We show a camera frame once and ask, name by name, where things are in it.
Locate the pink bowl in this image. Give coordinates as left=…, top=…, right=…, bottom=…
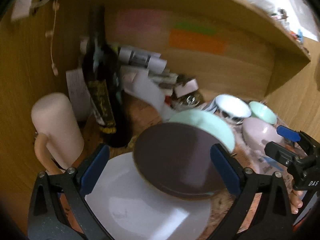
left=242, top=118, right=284, bottom=154

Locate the small mint green bowl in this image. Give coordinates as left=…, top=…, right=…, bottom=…
left=248, top=101, right=277, bottom=125

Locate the white black-dotted bowl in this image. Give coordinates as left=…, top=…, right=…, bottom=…
left=203, top=94, right=252, bottom=125

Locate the mint green plate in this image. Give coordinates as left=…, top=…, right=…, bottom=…
left=169, top=109, right=235, bottom=153

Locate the large white plate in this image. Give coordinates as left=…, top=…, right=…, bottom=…
left=85, top=153, right=211, bottom=239

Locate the dark brown plate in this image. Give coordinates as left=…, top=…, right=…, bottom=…
left=133, top=122, right=226, bottom=200

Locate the person's right hand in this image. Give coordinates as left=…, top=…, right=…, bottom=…
left=289, top=190, right=303, bottom=215

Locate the small bowl of coins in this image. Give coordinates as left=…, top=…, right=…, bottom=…
left=171, top=92, right=204, bottom=112

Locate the small white box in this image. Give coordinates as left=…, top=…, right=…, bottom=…
left=174, top=79, right=199, bottom=98

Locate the white receipt paper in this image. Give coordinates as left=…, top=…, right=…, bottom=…
left=66, top=68, right=92, bottom=121

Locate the vintage newspaper print mat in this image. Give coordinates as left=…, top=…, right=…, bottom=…
left=60, top=97, right=308, bottom=240

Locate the stack of papers and magazines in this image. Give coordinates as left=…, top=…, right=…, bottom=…
left=118, top=46, right=178, bottom=96

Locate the orange sticky note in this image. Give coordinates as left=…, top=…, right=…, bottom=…
left=169, top=29, right=228, bottom=55

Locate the green sticky note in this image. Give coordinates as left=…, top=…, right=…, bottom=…
left=174, top=22, right=217, bottom=36

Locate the white crumpled paper sheet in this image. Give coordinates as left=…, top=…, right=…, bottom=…
left=120, top=66, right=176, bottom=121

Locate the dark wine bottle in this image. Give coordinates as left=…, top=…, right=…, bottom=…
left=81, top=5, right=132, bottom=148

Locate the pink sticky note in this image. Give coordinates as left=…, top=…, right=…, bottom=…
left=115, top=9, right=167, bottom=35

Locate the cream mug with handle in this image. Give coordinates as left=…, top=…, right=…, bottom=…
left=31, top=93, right=85, bottom=174

